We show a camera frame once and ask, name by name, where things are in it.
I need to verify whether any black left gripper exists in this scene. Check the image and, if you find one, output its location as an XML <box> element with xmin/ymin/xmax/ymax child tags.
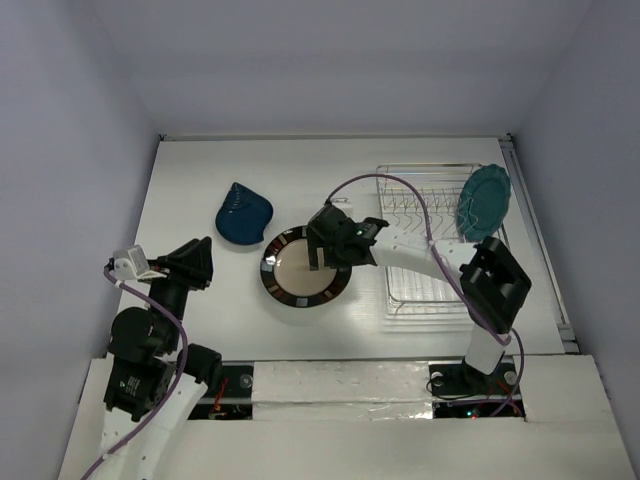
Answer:
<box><xmin>141</xmin><ymin>233</ymin><xmax>213</xmax><ymax>348</ymax></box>

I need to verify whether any dark rimmed beige plate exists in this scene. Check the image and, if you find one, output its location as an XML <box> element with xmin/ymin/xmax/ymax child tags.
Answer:
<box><xmin>260</xmin><ymin>226</ymin><xmax>352</xmax><ymax>309</ymax></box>

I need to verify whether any dark blue leaf-shaped plate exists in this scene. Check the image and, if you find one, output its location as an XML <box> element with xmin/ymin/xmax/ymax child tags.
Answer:
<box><xmin>215</xmin><ymin>182</ymin><xmax>274</xmax><ymax>246</ymax></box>

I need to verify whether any dark green scalloped plate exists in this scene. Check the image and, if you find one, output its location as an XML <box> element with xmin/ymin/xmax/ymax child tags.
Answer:
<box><xmin>456</xmin><ymin>164</ymin><xmax>511</xmax><ymax>242</ymax></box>

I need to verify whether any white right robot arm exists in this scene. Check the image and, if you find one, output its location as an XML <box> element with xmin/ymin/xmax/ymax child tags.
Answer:
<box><xmin>306</xmin><ymin>203</ymin><xmax>532</xmax><ymax>397</ymax></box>

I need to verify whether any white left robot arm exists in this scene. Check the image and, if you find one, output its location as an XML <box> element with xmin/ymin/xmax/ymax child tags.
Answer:
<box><xmin>84</xmin><ymin>237</ymin><xmax>222</xmax><ymax>479</ymax></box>

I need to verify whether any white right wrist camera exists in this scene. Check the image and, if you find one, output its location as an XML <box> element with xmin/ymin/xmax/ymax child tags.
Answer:
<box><xmin>329</xmin><ymin>197</ymin><xmax>353</xmax><ymax>215</ymax></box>

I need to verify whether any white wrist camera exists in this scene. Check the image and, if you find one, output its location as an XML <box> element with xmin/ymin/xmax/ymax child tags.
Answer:
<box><xmin>107</xmin><ymin>245</ymin><xmax>167</xmax><ymax>282</ymax></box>
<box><xmin>329</xmin><ymin>197</ymin><xmax>353</xmax><ymax>215</ymax></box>

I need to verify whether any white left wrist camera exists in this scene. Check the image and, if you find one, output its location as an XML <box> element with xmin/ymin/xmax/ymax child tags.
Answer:
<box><xmin>107</xmin><ymin>245</ymin><xmax>167</xmax><ymax>282</ymax></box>

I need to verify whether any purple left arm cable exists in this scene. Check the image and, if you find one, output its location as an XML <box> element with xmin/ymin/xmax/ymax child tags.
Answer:
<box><xmin>79</xmin><ymin>262</ymin><xmax>190</xmax><ymax>480</ymax></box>

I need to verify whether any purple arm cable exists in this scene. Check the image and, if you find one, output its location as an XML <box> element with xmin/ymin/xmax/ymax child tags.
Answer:
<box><xmin>324</xmin><ymin>172</ymin><xmax>525</xmax><ymax>419</ymax></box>
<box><xmin>79</xmin><ymin>262</ymin><xmax>190</xmax><ymax>480</ymax></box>

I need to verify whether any wire dish rack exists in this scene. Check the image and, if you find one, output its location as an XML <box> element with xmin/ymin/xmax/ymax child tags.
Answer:
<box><xmin>376</xmin><ymin>163</ymin><xmax>509</xmax><ymax>313</ymax></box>

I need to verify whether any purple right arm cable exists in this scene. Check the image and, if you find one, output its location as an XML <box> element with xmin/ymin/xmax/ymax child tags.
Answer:
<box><xmin>324</xmin><ymin>172</ymin><xmax>525</xmax><ymax>419</ymax></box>

